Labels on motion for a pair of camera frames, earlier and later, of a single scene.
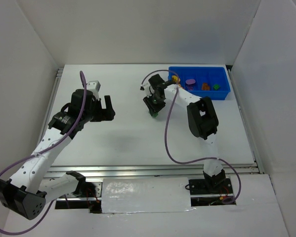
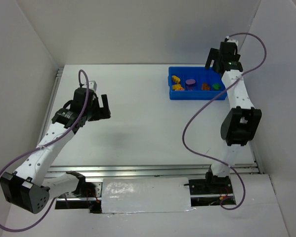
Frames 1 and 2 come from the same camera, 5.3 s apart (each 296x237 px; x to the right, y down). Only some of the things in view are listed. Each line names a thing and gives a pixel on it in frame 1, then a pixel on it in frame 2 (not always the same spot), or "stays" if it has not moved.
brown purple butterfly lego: (205, 87) stays
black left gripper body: (98, 110) stays
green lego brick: (216, 86) stays
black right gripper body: (151, 106) to (216, 62)
